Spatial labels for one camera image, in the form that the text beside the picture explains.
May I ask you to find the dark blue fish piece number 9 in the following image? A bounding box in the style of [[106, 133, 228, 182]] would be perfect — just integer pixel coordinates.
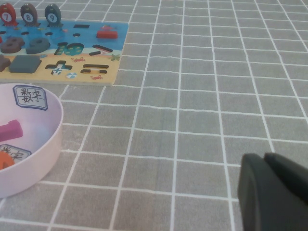
[[44, 4, 63, 27]]

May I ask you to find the handwritten label on pink rim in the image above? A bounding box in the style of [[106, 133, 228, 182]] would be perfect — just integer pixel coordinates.
[[13, 85, 48, 111]]

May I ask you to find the red minus block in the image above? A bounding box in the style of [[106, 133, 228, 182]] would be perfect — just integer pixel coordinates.
[[96, 30, 118, 39]]

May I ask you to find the magenta wooden number piece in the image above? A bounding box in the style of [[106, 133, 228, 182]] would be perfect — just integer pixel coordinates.
[[0, 119, 24, 143]]

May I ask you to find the brown star piece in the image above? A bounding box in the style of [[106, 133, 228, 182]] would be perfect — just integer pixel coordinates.
[[0, 54, 12, 73]]

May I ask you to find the dark grey-blue square piece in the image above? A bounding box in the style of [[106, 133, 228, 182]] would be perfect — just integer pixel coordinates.
[[9, 55, 41, 74]]

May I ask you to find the orange wooden number piece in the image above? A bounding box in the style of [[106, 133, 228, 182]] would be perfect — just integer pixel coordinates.
[[0, 150, 15, 171]]

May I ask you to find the brown fish piece number 8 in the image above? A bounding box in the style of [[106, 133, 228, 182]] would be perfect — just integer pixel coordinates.
[[20, 2, 40, 27]]

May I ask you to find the red fish piece number 7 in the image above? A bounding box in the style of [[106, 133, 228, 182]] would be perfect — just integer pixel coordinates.
[[0, 2, 19, 27]]

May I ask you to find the wooden sea-themed puzzle board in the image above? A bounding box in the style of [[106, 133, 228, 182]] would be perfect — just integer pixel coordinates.
[[0, 20, 129, 87]]

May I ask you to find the brown wooden number 8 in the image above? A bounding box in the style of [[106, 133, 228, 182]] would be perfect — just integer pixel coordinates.
[[0, 37, 26, 54]]

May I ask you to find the grey-blue wooden number 9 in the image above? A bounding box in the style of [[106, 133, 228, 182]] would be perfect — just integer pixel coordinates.
[[26, 38, 51, 55]]

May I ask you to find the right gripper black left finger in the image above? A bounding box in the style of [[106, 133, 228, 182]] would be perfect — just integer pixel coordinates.
[[237, 153, 308, 231]]

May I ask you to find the pink bowl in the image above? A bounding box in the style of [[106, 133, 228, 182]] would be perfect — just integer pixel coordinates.
[[0, 83, 64, 199]]

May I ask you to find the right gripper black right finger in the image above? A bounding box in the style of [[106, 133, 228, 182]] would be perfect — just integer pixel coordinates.
[[264, 152, 308, 205]]

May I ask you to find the handwritten label inside pink bowl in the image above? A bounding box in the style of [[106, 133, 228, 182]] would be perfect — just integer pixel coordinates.
[[0, 143, 32, 161]]

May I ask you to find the grey white-grid tablecloth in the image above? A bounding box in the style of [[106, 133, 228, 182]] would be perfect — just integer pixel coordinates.
[[0, 0, 308, 231]]

